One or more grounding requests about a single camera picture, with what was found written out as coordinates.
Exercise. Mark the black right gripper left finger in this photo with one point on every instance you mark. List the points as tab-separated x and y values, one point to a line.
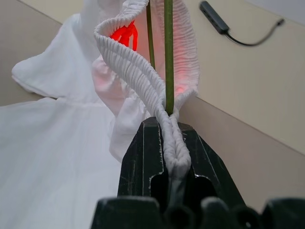
140	167

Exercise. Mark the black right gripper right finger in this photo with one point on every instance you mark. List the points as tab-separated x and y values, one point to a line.
207	174

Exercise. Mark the white shorts garment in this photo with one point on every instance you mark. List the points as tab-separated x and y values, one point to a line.
59	143

